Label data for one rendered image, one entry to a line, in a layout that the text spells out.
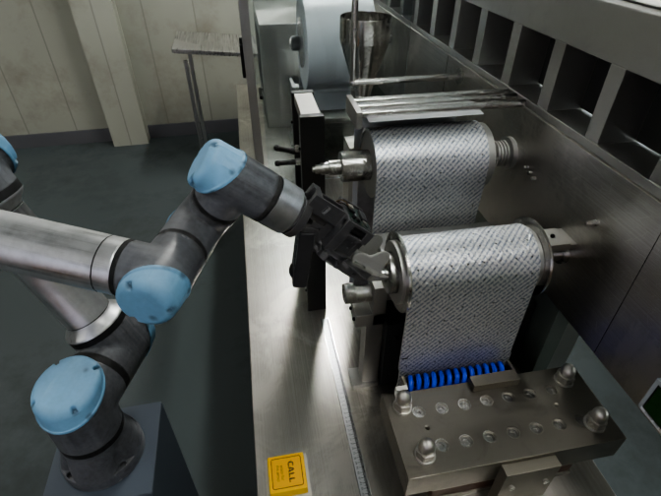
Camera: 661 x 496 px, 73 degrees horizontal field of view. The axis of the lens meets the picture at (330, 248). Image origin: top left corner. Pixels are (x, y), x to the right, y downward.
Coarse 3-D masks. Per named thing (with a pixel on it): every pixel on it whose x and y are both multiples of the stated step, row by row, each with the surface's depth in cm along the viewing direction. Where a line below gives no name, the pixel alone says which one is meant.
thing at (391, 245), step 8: (392, 240) 79; (536, 240) 79; (392, 248) 78; (400, 256) 75; (400, 264) 75; (544, 264) 78; (400, 272) 75; (400, 280) 76; (400, 288) 76; (392, 296) 82; (400, 296) 77
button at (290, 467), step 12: (288, 456) 87; (300, 456) 87; (276, 468) 85; (288, 468) 85; (300, 468) 85; (276, 480) 83; (288, 480) 83; (300, 480) 83; (276, 492) 82; (288, 492) 82; (300, 492) 83
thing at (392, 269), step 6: (390, 252) 80; (390, 258) 78; (390, 264) 77; (396, 264) 77; (390, 270) 77; (396, 270) 77; (390, 276) 77; (396, 276) 77; (384, 282) 82; (390, 282) 78; (396, 282) 77; (390, 288) 78; (396, 288) 78
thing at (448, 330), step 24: (528, 288) 80; (408, 312) 78; (432, 312) 79; (456, 312) 80; (480, 312) 82; (504, 312) 83; (408, 336) 82; (432, 336) 83; (456, 336) 85; (480, 336) 86; (504, 336) 87; (408, 360) 87; (432, 360) 88; (456, 360) 90
